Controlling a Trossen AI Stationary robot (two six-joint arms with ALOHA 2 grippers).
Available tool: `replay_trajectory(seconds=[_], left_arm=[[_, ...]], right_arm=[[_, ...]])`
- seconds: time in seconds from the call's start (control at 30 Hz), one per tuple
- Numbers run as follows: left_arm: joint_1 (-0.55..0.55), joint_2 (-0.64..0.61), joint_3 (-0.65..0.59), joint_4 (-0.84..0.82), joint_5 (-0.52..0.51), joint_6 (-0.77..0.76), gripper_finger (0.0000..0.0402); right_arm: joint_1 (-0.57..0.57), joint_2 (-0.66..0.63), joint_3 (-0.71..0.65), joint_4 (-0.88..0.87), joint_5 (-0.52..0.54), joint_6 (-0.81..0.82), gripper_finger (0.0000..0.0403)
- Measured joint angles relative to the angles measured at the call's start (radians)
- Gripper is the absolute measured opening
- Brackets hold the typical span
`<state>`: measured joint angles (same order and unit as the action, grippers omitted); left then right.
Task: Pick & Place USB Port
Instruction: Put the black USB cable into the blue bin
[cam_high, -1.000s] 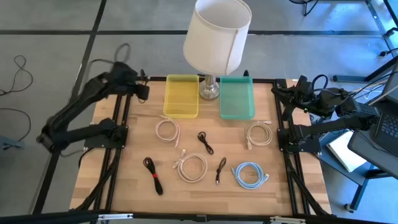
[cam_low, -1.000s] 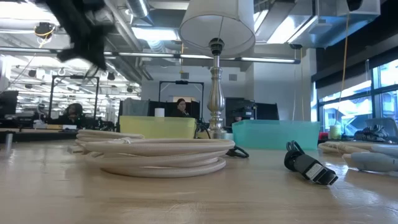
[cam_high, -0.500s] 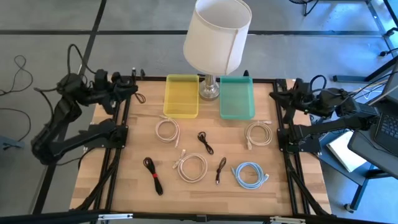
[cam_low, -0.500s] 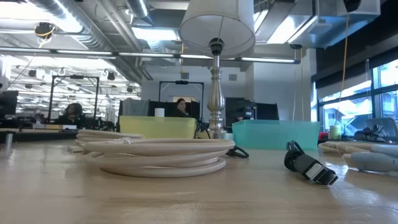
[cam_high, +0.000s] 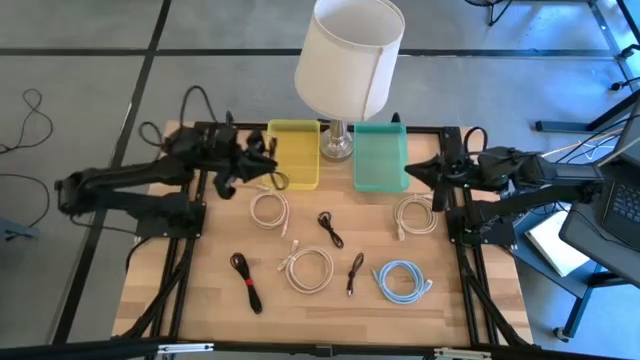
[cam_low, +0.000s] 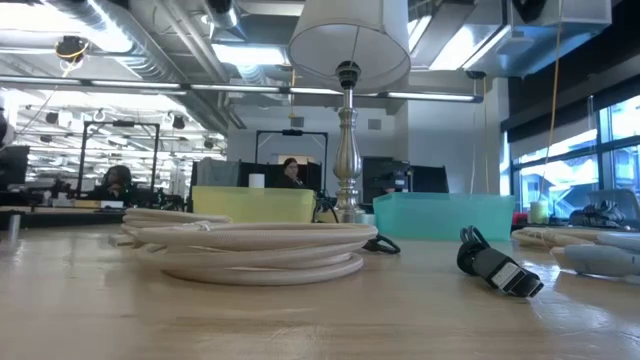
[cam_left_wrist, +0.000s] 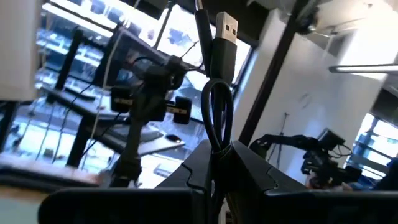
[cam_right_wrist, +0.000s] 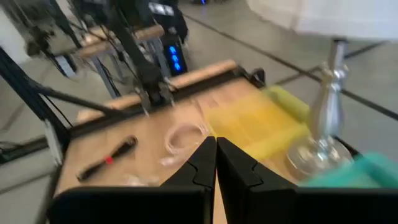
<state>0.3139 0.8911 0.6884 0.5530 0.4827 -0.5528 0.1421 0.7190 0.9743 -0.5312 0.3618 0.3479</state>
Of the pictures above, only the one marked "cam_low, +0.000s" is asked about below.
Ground thin black cable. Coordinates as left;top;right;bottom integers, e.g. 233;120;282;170
312;196;342;224

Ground beige braided cable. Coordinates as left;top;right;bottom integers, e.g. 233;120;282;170
510;227;604;250
108;221;379;287
121;207;234;232

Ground small black looped cable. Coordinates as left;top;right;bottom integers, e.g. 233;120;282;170
362;233;402;255

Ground black USB cable with plug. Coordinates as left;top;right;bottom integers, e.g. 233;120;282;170
455;225;545;299

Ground person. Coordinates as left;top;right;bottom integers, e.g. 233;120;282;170
272;157;308;190
88;164;137;205

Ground table lamp with white shade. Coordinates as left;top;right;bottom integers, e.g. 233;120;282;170
287;0;412;225

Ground yellow translucent plastic bin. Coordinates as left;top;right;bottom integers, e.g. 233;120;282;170
192;185;318;224

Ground grey hanging cloth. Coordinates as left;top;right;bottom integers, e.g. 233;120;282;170
195;157;241;188

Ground long ceiling light strip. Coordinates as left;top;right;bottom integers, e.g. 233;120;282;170
0;74;484;104

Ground teal translucent plastic bin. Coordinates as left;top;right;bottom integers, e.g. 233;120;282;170
372;192;517;243

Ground pale yellow cup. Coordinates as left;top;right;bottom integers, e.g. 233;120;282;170
529;200;550;225

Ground black bundle of items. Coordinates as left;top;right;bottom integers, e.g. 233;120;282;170
568;199;627;229

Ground black metal frame stand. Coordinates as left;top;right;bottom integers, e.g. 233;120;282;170
76;120;162;199
254;129;330;194

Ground yellow hanging cord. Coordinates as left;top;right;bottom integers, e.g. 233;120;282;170
537;0;565;201

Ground black ceiling-mounted camera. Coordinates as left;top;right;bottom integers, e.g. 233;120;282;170
54;35;92;64

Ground light grey cable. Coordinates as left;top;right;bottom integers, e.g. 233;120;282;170
594;230;640;252
549;243;640;278

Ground short metal post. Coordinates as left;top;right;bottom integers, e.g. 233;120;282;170
6;209;23;245

